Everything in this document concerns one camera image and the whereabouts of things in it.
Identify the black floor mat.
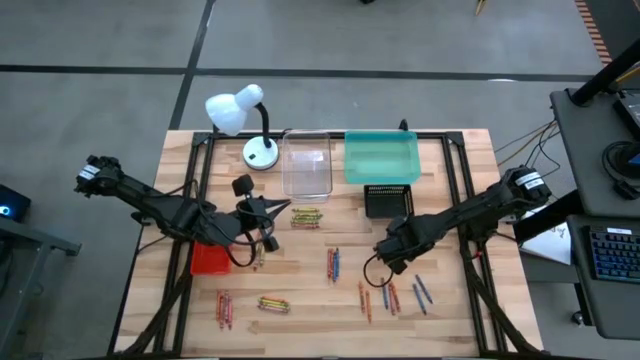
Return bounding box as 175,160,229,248
584,0,640,56

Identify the black aluminium table frame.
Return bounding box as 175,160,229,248
112,129,546,360

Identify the backlit keyboard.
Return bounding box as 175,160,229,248
588,225,640,284

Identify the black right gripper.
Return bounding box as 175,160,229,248
373,215,420,267

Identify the yellow cable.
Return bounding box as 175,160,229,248
497,122,559,167

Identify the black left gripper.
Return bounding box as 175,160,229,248
232,197,293,253

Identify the red plastic basket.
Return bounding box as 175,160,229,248
189,242,233,277

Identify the black loose cable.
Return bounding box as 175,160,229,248
494,118,562,182

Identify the black mesh basket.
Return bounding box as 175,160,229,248
363,183,415,220

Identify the black support beam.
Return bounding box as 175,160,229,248
513,191,585,245

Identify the black coiled cable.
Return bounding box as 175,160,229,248
601,140,640,201

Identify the black pole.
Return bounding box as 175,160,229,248
569,38,640,107

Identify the grey side table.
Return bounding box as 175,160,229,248
0,215,82,360

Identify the white paper sheet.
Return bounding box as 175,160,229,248
518,208,574,266

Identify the black box with blue light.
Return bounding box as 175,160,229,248
0,183,32,224

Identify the grey computer desk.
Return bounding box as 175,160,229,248
549,87,640,220

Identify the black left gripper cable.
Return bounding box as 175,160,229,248
225,197,277,269

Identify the clear plastic bin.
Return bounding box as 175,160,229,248
281,129,335,204

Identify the black laptop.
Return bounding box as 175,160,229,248
613,89,640,142

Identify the teal plastic bin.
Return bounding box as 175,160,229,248
343,129,422,185

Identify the grey desk extension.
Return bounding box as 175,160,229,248
567,214,640,341

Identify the white desk lamp black neck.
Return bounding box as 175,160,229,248
204,83,281,172

